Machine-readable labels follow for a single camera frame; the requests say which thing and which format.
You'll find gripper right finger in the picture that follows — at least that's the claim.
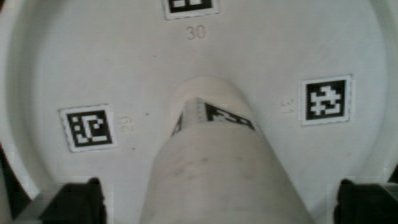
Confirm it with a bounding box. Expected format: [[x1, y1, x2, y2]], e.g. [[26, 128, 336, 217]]
[[333, 179, 398, 224]]

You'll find white round table top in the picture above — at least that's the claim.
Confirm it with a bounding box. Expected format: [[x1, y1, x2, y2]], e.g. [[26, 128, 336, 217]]
[[0, 0, 398, 224]]

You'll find white cylindrical table leg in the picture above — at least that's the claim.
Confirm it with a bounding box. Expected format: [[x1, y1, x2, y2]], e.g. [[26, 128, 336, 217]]
[[137, 96, 319, 224]]

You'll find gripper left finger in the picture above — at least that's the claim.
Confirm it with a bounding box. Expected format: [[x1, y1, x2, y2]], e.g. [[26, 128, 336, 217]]
[[15, 177, 113, 224]]

